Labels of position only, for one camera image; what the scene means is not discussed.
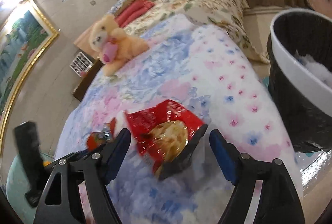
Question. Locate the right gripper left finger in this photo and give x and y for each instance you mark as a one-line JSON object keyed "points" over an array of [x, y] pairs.
{"points": [[60, 201]]}

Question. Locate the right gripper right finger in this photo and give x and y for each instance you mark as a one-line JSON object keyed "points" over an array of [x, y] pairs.
{"points": [[278, 201]]}

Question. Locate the colourful snack wrapper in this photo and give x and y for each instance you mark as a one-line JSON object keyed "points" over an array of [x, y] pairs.
{"points": [[103, 136]]}

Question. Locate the red chips bag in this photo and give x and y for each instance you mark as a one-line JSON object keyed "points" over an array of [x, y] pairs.
{"points": [[168, 134]]}

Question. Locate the white tissue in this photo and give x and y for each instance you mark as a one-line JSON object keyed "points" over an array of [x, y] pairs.
{"points": [[317, 69]]}

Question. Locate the black white trash bin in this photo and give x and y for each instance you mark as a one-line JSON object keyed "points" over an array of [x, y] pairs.
{"points": [[303, 101]]}

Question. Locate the orange toy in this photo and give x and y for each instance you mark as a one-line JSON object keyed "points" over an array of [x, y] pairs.
{"points": [[46, 163]]}

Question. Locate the teal floral fabric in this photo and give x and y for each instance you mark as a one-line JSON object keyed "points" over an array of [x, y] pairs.
{"points": [[16, 186]]}

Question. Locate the wooden nightstand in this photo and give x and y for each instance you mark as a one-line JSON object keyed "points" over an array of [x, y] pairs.
{"points": [[81, 88]]}

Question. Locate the gold framed landscape painting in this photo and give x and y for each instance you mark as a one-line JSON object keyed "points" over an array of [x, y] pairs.
{"points": [[25, 36]]}

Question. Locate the wooden headboard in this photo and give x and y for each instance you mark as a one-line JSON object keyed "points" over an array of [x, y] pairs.
{"points": [[82, 42]]}

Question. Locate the beige teddy bear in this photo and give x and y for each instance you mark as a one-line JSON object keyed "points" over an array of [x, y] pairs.
{"points": [[114, 46]]}

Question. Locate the floral pastel quilt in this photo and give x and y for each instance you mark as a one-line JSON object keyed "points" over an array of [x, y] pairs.
{"points": [[190, 71]]}

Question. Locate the blue patterned pillow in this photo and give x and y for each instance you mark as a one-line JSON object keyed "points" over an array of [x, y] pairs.
{"points": [[119, 7]]}

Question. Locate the folded red blanket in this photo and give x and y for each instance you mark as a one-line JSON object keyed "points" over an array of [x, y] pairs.
{"points": [[136, 9]]}

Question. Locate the cream floral blanket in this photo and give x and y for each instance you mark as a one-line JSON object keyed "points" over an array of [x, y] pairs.
{"points": [[227, 14]]}

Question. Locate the photo collage frame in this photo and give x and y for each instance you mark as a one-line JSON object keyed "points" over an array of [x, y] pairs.
{"points": [[81, 64]]}

